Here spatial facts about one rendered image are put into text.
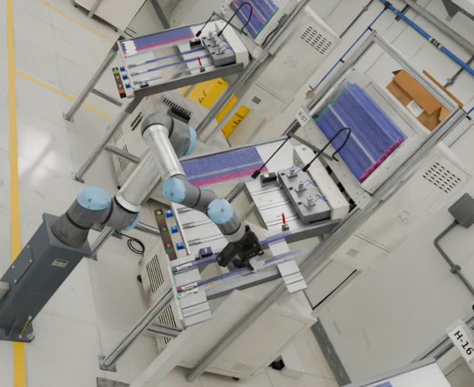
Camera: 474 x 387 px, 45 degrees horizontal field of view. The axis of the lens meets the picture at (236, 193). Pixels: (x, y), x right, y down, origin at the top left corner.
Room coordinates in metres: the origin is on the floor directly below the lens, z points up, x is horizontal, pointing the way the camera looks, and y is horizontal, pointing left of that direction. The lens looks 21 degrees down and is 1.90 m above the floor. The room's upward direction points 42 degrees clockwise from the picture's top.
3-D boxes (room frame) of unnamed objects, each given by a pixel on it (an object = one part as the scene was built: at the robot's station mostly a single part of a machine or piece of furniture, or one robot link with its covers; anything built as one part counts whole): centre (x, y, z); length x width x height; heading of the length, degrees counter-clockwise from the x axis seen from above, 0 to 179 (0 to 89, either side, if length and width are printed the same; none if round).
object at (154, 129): (1.84, 0.28, 1.14); 0.49 x 0.11 x 0.12; 45
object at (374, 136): (2.72, -0.25, 1.52); 0.51 x 0.13 x 0.27; 40
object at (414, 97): (2.99, -0.41, 1.82); 0.68 x 0.30 x 0.20; 40
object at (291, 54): (3.97, 0.60, 0.95); 1.35 x 0.82 x 1.90; 130
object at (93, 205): (1.96, 0.40, 0.72); 0.13 x 0.12 x 0.14; 135
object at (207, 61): (3.83, 0.75, 0.66); 1.01 x 0.73 x 1.31; 130
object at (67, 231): (1.95, 0.40, 0.60); 0.15 x 0.15 x 0.10
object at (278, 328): (2.84, -0.31, 0.31); 0.70 x 0.65 x 0.62; 40
